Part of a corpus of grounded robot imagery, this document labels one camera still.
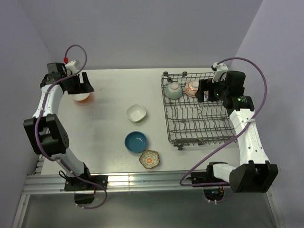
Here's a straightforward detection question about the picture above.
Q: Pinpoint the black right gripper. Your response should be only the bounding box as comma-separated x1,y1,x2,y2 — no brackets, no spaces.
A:
195,75,229,103

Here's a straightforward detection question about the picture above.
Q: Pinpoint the white bowl orange outside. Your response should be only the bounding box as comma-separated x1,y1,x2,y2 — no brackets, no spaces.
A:
72,93,91,103

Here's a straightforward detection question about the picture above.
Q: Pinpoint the orange floral patterned bowl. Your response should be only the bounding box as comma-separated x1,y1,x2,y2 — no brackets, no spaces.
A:
185,81,199,97

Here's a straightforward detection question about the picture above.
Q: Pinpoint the pale green ceramic bowl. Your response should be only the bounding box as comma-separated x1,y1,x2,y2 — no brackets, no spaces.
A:
164,82,183,99

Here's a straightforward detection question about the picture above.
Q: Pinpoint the brown patterned ceramic bowl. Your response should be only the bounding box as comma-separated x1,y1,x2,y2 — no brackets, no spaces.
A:
204,91,209,102

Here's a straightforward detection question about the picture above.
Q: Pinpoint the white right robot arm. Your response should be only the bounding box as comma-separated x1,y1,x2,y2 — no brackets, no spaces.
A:
195,71,278,193

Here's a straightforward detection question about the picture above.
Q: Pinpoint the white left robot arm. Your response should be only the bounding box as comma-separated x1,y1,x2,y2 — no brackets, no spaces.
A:
23,60,94,190

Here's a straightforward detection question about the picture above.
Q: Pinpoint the small flower shaped patterned dish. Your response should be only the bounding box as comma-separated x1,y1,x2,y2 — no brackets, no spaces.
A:
139,150,160,169

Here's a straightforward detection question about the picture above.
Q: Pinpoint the white square bowl green outside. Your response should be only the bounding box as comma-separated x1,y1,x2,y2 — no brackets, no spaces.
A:
126,104,147,122

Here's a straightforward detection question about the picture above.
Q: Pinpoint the blue ceramic bowl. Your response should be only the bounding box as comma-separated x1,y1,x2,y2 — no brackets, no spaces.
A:
124,131,148,153

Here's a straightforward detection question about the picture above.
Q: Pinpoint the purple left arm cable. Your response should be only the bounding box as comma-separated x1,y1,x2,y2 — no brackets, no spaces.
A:
34,44,108,209

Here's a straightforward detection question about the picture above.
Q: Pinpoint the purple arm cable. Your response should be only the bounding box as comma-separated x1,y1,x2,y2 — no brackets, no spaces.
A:
179,57,268,204
34,44,108,209

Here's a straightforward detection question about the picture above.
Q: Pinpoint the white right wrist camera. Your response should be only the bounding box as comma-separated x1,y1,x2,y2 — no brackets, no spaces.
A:
211,63,228,83

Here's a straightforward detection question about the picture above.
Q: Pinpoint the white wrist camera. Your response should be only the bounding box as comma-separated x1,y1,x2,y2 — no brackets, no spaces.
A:
211,63,228,83
65,60,81,73

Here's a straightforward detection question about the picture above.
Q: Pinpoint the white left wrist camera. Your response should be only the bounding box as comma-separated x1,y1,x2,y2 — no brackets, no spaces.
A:
65,60,81,73

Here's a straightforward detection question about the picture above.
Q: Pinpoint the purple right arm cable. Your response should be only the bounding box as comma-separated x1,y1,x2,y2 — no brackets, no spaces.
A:
179,57,268,204

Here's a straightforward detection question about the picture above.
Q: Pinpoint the grey wire dish rack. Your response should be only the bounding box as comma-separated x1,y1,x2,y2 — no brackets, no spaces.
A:
161,71,235,151

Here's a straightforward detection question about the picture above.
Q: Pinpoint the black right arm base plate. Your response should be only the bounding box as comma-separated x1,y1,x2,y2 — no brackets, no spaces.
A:
190,171,229,187

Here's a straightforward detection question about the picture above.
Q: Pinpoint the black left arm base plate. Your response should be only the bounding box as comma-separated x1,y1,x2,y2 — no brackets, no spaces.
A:
64,175,108,191

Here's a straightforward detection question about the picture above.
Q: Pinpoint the aluminium frame rail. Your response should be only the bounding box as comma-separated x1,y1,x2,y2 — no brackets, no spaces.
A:
21,167,273,195

